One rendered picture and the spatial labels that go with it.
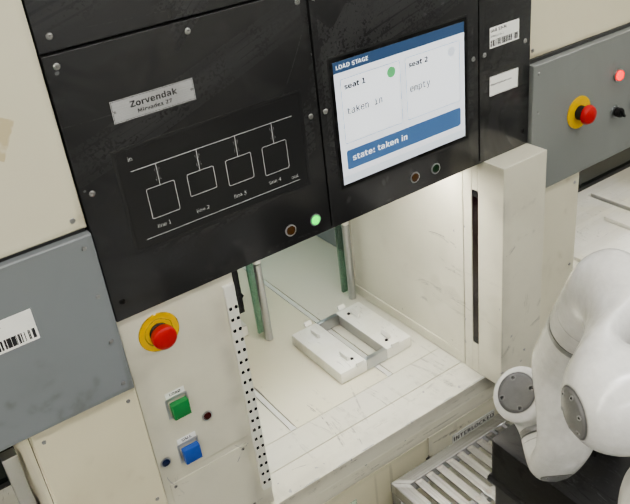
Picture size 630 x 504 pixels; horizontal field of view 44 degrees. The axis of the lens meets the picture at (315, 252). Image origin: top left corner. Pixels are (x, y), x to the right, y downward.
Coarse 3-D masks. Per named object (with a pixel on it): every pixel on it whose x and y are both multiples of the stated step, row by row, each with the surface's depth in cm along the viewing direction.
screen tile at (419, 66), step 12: (444, 48) 134; (456, 48) 136; (408, 60) 130; (420, 60) 132; (432, 60) 134; (444, 60) 135; (456, 60) 137; (408, 72) 131; (420, 72) 133; (432, 72) 135; (456, 72) 138; (444, 84) 137; (456, 84) 139; (408, 96) 133; (420, 96) 135; (432, 96) 137; (444, 96) 138; (456, 96) 140; (408, 108) 134; (420, 108) 136; (432, 108) 138
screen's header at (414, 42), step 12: (456, 24) 134; (420, 36) 130; (432, 36) 132; (444, 36) 133; (384, 48) 127; (396, 48) 128; (408, 48) 130; (348, 60) 123; (360, 60) 125; (372, 60) 126; (336, 72) 123
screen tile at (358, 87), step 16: (352, 80) 125; (368, 80) 127; (384, 80) 129; (400, 80) 131; (352, 96) 126; (368, 96) 128; (400, 96) 132; (368, 112) 130; (384, 112) 132; (400, 112) 134; (352, 128) 129; (368, 128) 131; (384, 128) 133
